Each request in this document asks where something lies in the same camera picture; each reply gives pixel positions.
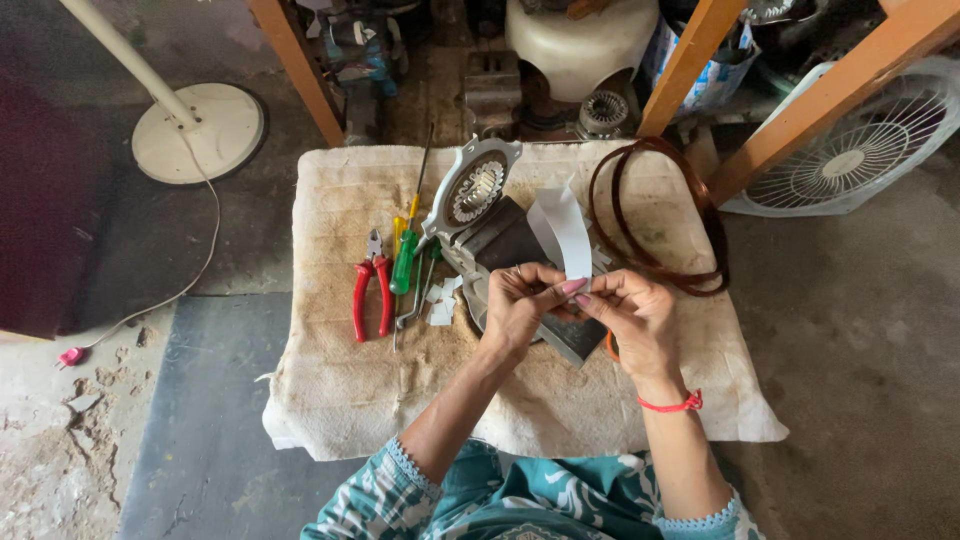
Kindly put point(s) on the person's left hand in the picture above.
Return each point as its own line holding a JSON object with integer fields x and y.
{"x": 517, "y": 307}

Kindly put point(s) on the person's right hand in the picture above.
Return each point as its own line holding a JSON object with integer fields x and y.
{"x": 637, "y": 322}

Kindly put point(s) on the white insulation paper strip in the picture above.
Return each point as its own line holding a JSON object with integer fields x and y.
{"x": 566, "y": 225}

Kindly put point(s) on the dark metal block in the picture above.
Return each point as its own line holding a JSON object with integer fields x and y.
{"x": 574, "y": 337}

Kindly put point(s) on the pile of white paper pieces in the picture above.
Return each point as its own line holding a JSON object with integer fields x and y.
{"x": 442, "y": 300}

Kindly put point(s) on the fan motor stator housing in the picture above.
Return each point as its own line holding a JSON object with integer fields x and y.
{"x": 480, "y": 210}

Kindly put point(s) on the thin metal rod tool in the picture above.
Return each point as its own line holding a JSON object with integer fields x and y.
{"x": 409, "y": 307}

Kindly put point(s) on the beige towel mat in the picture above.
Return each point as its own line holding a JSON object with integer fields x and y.
{"x": 360, "y": 360}

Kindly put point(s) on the teal patterned clothing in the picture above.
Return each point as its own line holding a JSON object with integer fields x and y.
{"x": 540, "y": 495}

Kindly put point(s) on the small motor stator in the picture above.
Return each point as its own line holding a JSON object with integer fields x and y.
{"x": 603, "y": 114}

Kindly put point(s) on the metal bench vise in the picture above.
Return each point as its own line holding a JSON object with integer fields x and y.
{"x": 491, "y": 90}

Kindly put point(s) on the white printed plastic bag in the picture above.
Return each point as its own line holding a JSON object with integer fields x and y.
{"x": 705, "y": 71}

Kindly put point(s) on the white box fan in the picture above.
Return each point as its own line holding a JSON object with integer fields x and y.
{"x": 862, "y": 150}

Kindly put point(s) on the heap of motor parts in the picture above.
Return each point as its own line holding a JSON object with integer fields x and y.
{"x": 360, "y": 52}

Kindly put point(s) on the pink power plug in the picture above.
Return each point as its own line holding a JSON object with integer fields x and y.
{"x": 70, "y": 357}

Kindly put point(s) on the wooden table frame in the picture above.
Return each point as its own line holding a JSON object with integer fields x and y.
{"x": 825, "y": 97}

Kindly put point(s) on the white pedestal fan base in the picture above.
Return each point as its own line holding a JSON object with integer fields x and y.
{"x": 191, "y": 124}

